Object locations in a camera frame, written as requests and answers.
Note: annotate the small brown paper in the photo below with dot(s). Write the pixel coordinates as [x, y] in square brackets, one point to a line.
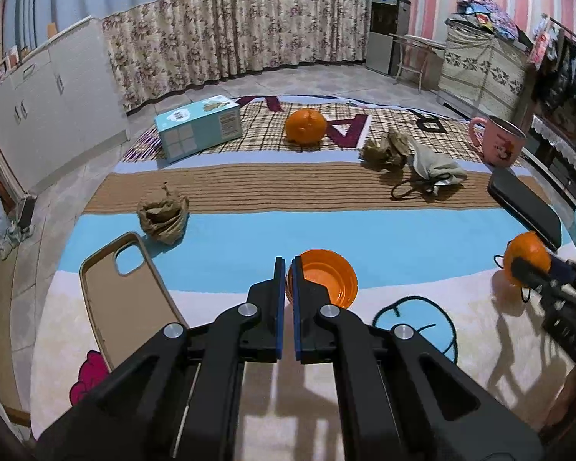
[163, 221]

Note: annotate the teal tissue box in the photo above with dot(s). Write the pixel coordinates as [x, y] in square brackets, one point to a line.
[197, 127]

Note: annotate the grey water dispenser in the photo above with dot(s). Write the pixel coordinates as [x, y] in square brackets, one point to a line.
[384, 48]

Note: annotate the row of hanging clothes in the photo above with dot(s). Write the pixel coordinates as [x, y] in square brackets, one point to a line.
[566, 77]

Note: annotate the pile of folded clothes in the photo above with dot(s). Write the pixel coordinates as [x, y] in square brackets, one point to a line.
[489, 14]

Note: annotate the person's right forearm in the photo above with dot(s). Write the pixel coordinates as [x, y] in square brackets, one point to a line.
[571, 403]

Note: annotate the blue and floral curtain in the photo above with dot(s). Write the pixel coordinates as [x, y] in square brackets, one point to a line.
[221, 33]

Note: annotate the black zip case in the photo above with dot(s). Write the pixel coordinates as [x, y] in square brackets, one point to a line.
[523, 201]

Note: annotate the orange plastic bowl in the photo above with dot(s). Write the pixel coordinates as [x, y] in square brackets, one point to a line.
[331, 278]

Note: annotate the white lace cloth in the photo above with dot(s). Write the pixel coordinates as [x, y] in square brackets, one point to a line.
[566, 153]

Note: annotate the orange tangerine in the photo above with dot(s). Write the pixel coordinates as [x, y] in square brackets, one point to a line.
[528, 249]
[306, 127]

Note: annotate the cloth covered cabinet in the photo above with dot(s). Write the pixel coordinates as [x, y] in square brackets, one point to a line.
[480, 67]

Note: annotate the printed cartoon blanket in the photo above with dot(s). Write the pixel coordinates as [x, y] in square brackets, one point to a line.
[269, 230]

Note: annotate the metal clothes rack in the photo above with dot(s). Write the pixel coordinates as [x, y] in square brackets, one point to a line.
[571, 33]

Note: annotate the small white side table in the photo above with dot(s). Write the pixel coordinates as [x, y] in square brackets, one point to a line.
[422, 41]

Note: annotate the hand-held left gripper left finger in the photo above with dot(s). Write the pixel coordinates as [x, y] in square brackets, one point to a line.
[281, 307]

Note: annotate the pink hanging bag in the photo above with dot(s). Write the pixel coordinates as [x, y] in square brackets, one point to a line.
[542, 50]

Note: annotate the brown phone case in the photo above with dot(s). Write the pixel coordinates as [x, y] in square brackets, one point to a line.
[125, 307]

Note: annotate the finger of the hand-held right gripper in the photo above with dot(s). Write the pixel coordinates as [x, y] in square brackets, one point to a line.
[567, 269]
[533, 276]

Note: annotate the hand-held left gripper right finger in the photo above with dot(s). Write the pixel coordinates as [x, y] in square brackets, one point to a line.
[296, 317]

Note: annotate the pink mug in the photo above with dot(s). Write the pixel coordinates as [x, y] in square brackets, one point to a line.
[499, 146]

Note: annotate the large brown paper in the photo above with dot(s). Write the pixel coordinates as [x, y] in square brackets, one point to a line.
[384, 151]

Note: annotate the white cabinet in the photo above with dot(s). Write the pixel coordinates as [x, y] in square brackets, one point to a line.
[53, 105]

